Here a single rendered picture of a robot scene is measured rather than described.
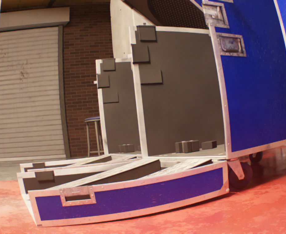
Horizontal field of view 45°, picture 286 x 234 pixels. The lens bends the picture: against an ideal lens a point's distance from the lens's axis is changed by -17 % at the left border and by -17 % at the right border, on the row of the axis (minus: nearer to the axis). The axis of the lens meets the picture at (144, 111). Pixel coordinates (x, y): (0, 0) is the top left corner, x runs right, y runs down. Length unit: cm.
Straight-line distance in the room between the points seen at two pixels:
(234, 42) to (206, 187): 63
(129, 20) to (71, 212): 359
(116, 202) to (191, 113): 123
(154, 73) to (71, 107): 531
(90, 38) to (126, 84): 467
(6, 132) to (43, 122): 89
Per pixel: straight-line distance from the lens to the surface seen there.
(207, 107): 252
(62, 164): 318
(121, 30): 486
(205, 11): 158
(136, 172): 201
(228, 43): 164
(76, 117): 761
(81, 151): 760
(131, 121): 337
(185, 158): 185
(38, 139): 727
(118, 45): 493
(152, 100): 234
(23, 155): 721
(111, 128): 330
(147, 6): 348
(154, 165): 205
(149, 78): 235
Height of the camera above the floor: 30
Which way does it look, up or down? 3 degrees up
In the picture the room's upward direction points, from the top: 6 degrees counter-clockwise
